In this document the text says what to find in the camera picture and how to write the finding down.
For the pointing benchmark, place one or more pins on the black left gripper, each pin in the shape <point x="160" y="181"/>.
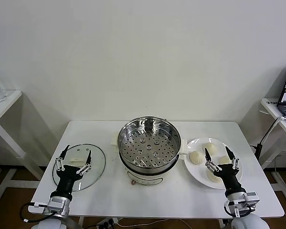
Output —
<point x="68" y="176"/>

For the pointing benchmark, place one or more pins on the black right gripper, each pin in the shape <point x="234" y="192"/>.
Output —
<point x="230" y="177"/>

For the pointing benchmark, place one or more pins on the white steamed baozi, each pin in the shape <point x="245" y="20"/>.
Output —
<point x="212" y="178"/>
<point x="197" y="158"/>
<point x="224" y="160"/>
<point x="214" y="146"/>

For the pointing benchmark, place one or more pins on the round glass pot lid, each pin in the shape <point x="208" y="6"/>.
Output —
<point x="96" y="167"/>

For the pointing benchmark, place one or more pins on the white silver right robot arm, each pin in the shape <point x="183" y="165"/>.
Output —
<point x="236" y="202"/>

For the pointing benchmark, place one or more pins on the stainless steel steamer basket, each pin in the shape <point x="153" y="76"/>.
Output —
<point x="128" y="133"/>

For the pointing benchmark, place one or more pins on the white round plate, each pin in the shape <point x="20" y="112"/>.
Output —
<point x="195" y="173"/>

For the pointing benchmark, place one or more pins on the white power strip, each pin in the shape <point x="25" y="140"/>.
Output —
<point x="105" y="224"/>

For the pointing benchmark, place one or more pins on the white side table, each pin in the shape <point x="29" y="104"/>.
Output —
<point x="4" y="102"/>

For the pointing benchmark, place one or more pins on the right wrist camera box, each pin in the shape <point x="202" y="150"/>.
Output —
<point x="252" y="198"/>

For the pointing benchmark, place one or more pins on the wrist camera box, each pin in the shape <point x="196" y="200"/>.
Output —
<point x="38" y="207"/>
<point x="252" y="198"/>

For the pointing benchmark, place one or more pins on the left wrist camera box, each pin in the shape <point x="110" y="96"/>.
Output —
<point x="38" y="207"/>

